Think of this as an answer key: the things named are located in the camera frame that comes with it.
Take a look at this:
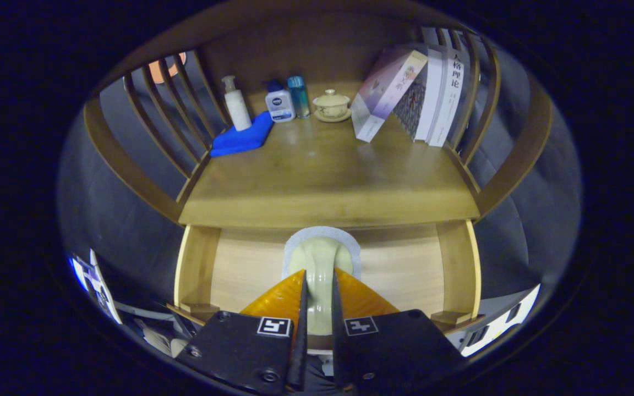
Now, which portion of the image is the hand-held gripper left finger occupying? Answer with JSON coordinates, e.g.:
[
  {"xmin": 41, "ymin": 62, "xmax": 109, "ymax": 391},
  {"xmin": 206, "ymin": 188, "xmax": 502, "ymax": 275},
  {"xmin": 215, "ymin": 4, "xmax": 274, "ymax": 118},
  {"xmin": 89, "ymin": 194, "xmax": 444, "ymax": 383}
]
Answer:
[{"xmin": 174, "ymin": 268, "xmax": 309, "ymax": 395}]

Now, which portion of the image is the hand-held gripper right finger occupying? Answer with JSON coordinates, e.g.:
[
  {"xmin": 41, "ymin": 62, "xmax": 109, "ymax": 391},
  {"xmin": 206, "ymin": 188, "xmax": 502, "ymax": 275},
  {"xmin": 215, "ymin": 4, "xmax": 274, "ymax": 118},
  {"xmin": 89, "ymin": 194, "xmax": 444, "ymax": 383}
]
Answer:
[{"xmin": 331, "ymin": 268, "xmax": 467, "ymax": 392}]

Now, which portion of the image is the pale green grey-based holder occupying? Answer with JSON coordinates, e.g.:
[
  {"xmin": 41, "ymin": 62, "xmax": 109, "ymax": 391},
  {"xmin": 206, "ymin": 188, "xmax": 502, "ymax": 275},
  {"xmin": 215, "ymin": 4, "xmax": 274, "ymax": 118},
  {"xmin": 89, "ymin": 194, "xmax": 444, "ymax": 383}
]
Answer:
[{"xmin": 281, "ymin": 225, "xmax": 363, "ymax": 336}]

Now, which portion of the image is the wooden drawer with black knob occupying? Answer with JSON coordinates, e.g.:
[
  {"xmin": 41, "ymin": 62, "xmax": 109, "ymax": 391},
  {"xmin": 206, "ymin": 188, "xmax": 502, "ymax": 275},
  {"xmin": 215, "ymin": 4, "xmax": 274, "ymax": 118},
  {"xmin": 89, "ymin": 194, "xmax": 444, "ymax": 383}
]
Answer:
[{"xmin": 166, "ymin": 220, "xmax": 485, "ymax": 333}]

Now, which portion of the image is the wooden countertop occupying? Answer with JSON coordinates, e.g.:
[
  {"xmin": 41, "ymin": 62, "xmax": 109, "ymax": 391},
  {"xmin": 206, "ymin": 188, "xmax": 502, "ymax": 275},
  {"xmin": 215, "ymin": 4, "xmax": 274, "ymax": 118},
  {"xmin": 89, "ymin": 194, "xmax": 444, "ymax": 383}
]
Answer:
[{"xmin": 178, "ymin": 113, "xmax": 481, "ymax": 229}]

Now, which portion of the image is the brown wooden cabinet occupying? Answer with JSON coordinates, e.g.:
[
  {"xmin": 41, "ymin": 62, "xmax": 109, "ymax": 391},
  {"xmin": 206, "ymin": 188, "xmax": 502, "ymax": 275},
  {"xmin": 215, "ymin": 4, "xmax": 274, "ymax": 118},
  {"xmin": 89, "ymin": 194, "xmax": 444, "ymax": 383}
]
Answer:
[{"xmin": 83, "ymin": 0, "xmax": 553, "ymax": 229}]

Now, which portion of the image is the white shelf unit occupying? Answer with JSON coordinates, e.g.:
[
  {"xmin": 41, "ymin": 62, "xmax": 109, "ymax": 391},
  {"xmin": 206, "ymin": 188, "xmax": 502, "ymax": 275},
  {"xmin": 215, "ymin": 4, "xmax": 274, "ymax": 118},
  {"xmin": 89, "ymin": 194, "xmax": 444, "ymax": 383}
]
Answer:
[{"xmin": 458, "ymin": 283, "xmax": 542, "ymax": 358}]

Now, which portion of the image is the blue folded cloth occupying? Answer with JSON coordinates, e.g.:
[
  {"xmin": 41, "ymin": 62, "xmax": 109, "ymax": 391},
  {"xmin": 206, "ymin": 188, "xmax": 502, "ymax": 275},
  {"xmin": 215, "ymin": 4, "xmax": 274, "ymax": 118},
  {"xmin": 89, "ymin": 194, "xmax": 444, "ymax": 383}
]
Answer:
[{"xmin": 210, "ymin": 111, "xmax": 275, "ymax": 158}]

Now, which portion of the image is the blue white printed board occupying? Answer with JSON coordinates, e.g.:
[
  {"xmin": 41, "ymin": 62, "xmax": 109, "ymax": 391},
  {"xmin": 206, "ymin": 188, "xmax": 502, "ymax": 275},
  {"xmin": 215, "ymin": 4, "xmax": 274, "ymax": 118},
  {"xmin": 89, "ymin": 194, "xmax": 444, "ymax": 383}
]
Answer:
[{"xmin": 69, "ymin": 249, "xmax": 123, "ymax": 325}]

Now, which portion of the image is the white lotion bottle blue cap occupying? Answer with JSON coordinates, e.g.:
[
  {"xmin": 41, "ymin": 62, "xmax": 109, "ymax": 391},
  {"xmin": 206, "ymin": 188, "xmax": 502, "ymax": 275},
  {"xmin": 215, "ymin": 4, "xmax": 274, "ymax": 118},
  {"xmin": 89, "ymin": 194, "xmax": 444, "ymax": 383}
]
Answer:
[{"xmin": 265, "ymin": 80, "xmax": 296, "ymax": 123}]

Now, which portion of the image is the white pump bottle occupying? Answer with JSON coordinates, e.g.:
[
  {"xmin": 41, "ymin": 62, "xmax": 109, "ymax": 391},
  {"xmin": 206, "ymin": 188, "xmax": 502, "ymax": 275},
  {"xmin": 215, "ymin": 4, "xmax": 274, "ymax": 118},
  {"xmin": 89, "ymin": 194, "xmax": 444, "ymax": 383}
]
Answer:
[{"xmin": 221, "ymin": 75, "xmax": 253, "ymax": 131}]

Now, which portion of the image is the beige lidded teacup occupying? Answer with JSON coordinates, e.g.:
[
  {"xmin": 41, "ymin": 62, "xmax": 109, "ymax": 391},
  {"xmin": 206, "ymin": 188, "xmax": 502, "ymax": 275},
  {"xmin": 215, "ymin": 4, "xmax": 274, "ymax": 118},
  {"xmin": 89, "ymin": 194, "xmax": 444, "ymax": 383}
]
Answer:
[{"xmin": 312, "ymin": 89, "xmax": 352, "ymax": 123}]

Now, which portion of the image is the teal slim bottle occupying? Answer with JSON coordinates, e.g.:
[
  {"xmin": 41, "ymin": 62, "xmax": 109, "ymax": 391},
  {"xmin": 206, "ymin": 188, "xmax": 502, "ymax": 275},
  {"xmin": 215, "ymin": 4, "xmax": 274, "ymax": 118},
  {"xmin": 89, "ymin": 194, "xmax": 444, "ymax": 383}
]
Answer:
[{"xmin": 287, "ymin": 75, "xmax": 311, "ymax": 119}]

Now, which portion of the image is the dark patterned book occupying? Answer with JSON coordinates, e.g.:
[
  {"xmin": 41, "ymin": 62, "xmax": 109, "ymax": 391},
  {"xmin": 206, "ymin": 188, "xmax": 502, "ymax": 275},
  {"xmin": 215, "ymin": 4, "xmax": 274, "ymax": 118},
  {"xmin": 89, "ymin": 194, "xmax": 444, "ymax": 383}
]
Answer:
[{"xmin": 393, "ymin": 82, "xmax": 428, "ymax": 141}]

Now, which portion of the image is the purple and white book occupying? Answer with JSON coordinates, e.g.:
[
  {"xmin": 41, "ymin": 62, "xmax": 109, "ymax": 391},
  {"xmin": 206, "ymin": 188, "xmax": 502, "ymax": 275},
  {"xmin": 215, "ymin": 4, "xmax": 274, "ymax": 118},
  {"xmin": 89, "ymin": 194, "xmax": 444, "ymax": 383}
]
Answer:
[{"xmin": 351, "ymin": 47, "xmax": 429, "ymax": 143}]

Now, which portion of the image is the plain white book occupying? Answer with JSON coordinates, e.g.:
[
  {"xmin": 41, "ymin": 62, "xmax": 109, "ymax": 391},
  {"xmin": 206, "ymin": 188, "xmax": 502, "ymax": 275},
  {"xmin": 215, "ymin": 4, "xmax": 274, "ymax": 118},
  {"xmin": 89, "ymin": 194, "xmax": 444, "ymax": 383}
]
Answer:
[{"xmin": 413, "ymin": 47, "xmax": 447, "ymax": 142}]

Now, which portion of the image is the white book black lettering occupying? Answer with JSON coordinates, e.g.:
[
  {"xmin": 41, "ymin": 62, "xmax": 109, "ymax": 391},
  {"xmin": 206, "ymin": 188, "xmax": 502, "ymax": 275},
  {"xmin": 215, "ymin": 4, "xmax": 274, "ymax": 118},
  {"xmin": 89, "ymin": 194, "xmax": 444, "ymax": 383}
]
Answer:
[{"xmin": 428, "ymin": 47, "xmax": 469, "ymax": 147}]

